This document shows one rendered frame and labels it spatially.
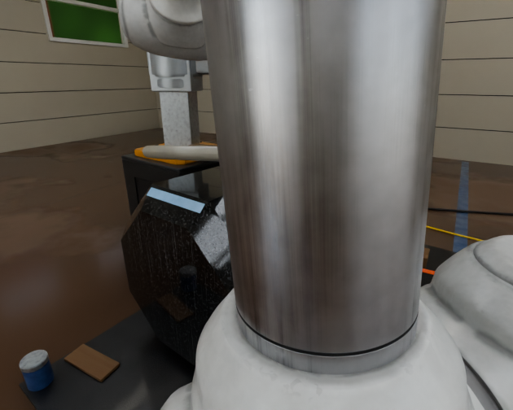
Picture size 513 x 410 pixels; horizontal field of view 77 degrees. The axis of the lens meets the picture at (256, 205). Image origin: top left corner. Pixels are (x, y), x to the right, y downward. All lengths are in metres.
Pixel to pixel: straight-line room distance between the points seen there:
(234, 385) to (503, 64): 6.00
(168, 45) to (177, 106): 1.57
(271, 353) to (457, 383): 0.09
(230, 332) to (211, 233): 0.95
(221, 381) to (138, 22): 0.55
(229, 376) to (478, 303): 0.19
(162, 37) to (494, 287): 0.55
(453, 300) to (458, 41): 5.86
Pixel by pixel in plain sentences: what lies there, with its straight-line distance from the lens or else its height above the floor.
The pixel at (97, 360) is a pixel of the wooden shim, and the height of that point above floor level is 0.03.
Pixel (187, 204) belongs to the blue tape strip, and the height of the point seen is 0.80.
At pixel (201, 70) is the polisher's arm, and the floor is 1.27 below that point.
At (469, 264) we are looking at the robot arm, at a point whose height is 1.09.
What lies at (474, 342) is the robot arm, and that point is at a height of 1.06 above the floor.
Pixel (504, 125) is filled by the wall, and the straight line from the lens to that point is 6.12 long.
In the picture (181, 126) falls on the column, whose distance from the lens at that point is 2.19.
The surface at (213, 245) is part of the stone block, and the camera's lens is 1.13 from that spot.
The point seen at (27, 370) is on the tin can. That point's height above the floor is 0.14.
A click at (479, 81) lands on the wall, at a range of 6.07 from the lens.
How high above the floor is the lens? 1.23
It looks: 22 degrees down
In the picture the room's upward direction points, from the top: straight up
